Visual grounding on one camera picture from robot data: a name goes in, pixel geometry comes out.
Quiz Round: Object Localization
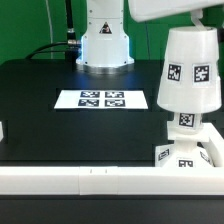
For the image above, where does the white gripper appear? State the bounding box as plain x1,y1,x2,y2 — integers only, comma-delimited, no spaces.
128,0,224,31

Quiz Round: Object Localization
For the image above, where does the white lamp shade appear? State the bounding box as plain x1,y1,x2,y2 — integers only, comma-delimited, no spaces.
157,26,221,114

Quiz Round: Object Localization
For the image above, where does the white lamp bulb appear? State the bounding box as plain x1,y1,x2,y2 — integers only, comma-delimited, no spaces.
168,111,204,136

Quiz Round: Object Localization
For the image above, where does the white lamp base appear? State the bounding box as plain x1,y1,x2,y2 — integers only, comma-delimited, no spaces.
155,121,214,168

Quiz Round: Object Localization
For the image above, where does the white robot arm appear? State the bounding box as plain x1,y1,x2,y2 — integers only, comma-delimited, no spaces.
76,0,224,74

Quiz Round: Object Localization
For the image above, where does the white marker sheet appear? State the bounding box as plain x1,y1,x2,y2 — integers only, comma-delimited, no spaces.
54,90,148,109

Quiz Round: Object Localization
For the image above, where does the black cable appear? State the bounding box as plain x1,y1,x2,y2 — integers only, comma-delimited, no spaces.
24,0,83,61

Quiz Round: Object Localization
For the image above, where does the white right rail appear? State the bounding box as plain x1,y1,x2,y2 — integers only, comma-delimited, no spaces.
202,123,224,167

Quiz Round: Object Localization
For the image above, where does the white rail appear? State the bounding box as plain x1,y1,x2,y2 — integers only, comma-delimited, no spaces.
0,166,224,196
0,121,3,142
202,123,224,167

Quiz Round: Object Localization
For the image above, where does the white left rail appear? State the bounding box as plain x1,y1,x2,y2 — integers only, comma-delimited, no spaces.
0,121,3,142

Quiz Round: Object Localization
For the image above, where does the white front rail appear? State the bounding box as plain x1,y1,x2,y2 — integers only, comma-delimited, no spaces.
0,166,224,196

